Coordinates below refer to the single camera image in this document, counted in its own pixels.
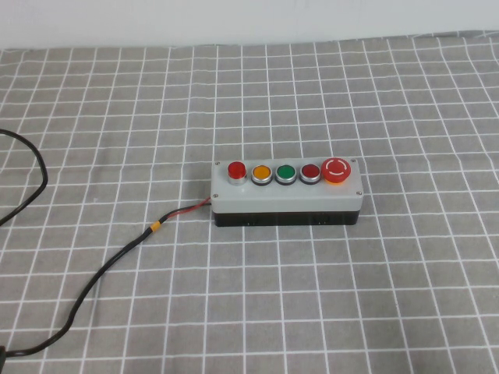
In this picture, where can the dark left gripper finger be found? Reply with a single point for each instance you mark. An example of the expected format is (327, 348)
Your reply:
(2, 353)

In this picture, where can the yellow push button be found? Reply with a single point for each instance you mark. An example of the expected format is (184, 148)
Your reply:
(261, 173)

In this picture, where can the grey button control box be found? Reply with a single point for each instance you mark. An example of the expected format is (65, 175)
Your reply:
(280, 198)

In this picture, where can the green push button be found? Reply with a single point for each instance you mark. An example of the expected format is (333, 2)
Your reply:
(286, 173)

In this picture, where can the flat red push button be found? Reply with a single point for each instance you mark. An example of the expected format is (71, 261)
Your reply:
(310, 172)

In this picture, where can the red emergency stop button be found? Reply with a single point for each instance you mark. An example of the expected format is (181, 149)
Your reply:
(336, 168)

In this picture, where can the red indicator lamp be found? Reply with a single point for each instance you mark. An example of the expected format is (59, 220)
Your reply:
(236, 171)

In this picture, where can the grey white-checked tablecloth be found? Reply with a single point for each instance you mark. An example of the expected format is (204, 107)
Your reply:
(351, 292)

